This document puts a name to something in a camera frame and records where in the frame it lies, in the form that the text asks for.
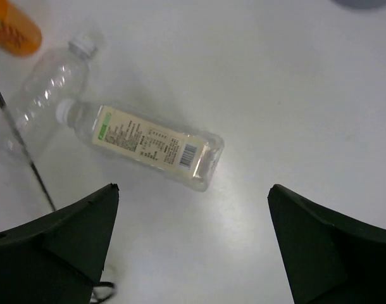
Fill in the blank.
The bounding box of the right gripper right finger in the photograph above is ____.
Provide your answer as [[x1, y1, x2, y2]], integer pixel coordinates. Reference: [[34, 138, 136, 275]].
[[268, 184, 386, 303]]

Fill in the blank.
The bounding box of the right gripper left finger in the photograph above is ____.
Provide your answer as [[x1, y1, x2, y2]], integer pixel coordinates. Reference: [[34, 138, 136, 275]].
[[0, 184, 120, 303]]

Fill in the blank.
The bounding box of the clear bottle cream label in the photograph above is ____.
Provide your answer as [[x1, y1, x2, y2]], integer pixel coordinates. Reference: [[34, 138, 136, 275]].
[[56, 99, 225, 192]]

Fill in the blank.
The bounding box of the grey plastic waste bin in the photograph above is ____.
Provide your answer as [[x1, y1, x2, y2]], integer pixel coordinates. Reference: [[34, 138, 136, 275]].
[[333, 0, 386, 10]]

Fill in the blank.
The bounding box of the clear ribbed unlabelled bottle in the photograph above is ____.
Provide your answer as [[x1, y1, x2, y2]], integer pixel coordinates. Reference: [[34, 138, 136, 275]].
[[0, 32, 97, 163]]

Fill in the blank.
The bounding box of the small orange bottle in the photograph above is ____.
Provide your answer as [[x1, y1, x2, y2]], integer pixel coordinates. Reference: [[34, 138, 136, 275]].
[[0, 1, 42, 57]]

